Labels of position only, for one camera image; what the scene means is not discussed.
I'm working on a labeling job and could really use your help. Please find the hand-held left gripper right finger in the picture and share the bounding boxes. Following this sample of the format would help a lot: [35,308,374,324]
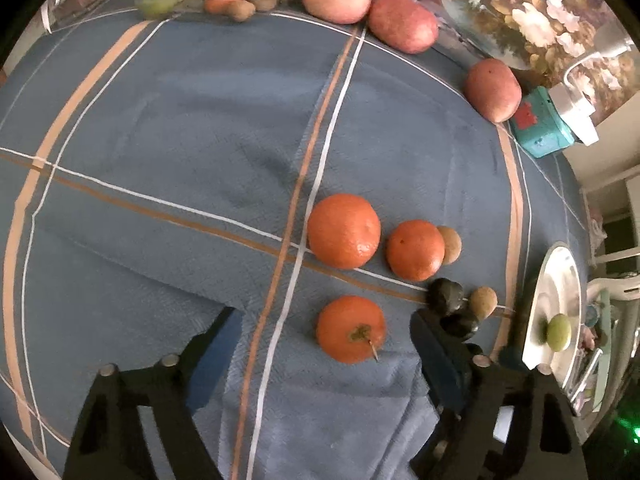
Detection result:
[409,308,591,480]

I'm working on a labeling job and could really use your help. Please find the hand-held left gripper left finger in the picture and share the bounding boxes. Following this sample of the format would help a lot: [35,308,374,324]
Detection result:
[62,306,246,480]

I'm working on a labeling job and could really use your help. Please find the orange with green stem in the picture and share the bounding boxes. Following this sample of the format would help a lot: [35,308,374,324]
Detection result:
[315,296,387,365]

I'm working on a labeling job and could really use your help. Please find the dark round fruit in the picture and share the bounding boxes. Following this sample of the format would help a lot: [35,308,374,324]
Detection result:
[443,311,481,339]
[426,277,465,317]

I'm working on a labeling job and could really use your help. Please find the medium orange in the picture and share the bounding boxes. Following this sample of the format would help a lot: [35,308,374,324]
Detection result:
[385,219,446,282]

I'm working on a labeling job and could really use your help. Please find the green round fruit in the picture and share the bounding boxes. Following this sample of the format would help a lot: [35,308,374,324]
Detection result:
[546,314,572,352]

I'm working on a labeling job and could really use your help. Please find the white plate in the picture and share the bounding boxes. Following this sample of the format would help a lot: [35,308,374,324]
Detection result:
[521,241,582,388]

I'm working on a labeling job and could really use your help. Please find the large orange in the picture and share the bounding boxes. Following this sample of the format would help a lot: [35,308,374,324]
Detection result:
[306,193,382,270]

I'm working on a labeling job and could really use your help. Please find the blue plaid tablecloth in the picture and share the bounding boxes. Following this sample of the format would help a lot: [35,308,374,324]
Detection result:
[0,0,596,480]

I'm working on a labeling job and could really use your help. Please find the teal box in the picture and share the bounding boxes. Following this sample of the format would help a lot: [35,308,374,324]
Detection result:
[510,86,576,159]

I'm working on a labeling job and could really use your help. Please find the red potato right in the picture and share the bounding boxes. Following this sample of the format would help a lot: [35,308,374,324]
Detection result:
[463,58,523,124]

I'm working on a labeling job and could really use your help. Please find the red potato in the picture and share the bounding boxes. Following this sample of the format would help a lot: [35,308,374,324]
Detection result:
[463,58,523,124]
[368,0,440,54]

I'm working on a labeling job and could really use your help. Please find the white power adapter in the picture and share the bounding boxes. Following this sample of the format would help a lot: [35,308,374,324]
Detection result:
[548,82,600,147]

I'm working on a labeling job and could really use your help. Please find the red potato centre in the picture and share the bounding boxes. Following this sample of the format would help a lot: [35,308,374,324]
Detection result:
[368,0,440,54]

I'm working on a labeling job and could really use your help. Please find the floral printed cloth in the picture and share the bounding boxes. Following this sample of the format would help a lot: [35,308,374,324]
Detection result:
[360,0,638,128]

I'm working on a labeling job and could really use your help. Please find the small orange fruit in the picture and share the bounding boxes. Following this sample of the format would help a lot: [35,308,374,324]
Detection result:
[204,0,247,15]

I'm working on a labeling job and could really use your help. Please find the white desk lamp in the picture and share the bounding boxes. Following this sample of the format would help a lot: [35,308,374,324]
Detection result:
[562,22,633,92]

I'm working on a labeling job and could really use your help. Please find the green fruit in bowl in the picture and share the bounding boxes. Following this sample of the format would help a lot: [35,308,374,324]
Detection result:
[137,0,180,16]

